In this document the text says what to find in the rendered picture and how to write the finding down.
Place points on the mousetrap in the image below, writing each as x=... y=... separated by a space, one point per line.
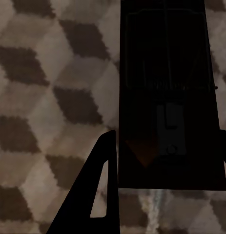
x=168 y=117

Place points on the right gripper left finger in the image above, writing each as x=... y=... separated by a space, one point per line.
x=73 y=216

